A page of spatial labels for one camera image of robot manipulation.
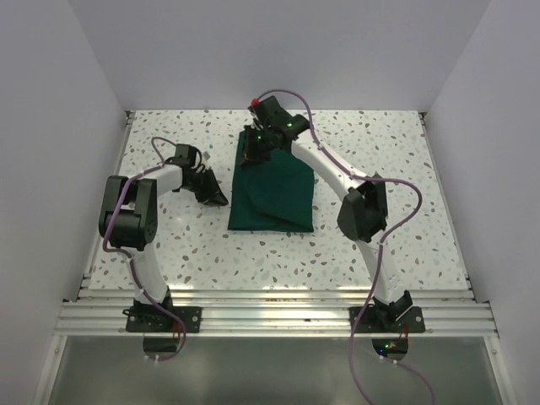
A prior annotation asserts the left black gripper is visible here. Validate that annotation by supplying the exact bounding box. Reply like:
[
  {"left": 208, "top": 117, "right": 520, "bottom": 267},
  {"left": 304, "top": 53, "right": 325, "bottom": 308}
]
[{"left": 184, "top": 168, "right": 228, "bottom": 206}]

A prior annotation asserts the aluminium frame rail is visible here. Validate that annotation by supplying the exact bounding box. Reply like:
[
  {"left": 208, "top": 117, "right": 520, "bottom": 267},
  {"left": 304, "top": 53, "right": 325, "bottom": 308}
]
[{"left": 53, "top": 289, "right": 498, "bottom": 338}]

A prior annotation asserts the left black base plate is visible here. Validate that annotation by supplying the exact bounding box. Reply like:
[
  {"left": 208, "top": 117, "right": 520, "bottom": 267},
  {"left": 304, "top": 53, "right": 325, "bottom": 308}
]
[{"left": 122, "top": 305, "right": 202, "bottom": 333}]

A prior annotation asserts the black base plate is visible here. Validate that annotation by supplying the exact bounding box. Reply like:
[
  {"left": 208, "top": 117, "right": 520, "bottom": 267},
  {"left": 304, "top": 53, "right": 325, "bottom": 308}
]
[
  {"left": 122, "top": 305, "right": 202, "bottom": 333},
  {"left": 355, "top": 305, "right": 426, "bottom": 334}
]

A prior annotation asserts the green surgical drape cloth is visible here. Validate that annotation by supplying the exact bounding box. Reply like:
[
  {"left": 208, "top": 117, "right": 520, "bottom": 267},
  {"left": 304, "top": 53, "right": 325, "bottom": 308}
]
[{"left": 228, "top": 132, "right": 315, "bottom": 233}]

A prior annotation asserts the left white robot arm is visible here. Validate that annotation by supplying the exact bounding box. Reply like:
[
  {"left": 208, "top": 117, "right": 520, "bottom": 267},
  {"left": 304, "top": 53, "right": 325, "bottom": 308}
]
[{"left": 98, "top": 144, "right": 228, "bottom": 332}]

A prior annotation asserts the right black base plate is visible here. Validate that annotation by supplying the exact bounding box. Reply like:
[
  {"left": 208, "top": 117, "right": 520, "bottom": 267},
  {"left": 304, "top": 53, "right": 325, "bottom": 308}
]
[{"left": 355, "top": 305, "right": 426, "bottom": 334}]

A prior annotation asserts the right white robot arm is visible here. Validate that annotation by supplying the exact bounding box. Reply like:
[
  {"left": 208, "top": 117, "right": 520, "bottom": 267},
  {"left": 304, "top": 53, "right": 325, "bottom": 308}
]
[{"left": 243, "top": 95, "right": 413, "bottom": 332}]

